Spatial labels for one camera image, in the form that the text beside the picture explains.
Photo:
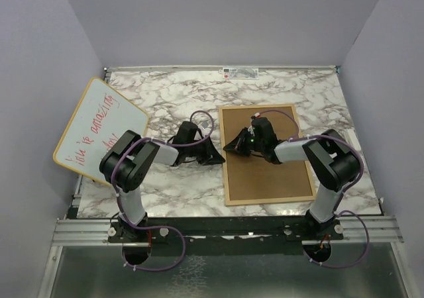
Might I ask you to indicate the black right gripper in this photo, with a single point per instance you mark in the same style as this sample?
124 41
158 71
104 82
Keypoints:
238 144

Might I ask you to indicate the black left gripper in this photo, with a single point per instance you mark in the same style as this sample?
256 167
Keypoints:
209 156

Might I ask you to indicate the light wooden picture frame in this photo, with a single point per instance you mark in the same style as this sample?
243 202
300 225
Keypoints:
228 202

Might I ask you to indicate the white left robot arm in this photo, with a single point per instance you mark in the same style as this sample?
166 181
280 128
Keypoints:
126 164

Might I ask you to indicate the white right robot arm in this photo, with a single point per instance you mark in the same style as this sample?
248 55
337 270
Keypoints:
337 165

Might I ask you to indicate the white sticker label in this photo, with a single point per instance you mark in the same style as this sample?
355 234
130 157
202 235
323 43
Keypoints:
239 73

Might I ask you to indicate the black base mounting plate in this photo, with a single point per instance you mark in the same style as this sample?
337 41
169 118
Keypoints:
222 236

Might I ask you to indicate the white block at table edge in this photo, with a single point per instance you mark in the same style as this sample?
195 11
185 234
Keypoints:
351 138

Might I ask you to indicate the yellow-rimmed whiteboard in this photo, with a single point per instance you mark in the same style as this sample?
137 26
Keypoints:
99 120

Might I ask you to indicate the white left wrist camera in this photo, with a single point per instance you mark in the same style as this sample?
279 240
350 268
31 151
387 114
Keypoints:
205 128

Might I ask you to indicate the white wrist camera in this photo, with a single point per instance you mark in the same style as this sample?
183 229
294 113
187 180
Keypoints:
252 118
205 128

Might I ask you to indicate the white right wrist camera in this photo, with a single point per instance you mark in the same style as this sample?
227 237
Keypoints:
252 118

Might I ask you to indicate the aluminium back rail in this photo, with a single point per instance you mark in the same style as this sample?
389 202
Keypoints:
187 68

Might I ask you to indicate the aluminium rail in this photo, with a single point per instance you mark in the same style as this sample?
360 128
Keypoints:
187 68
381 229

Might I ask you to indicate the aluminium front rail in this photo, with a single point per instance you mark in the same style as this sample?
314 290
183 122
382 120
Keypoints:
381 229

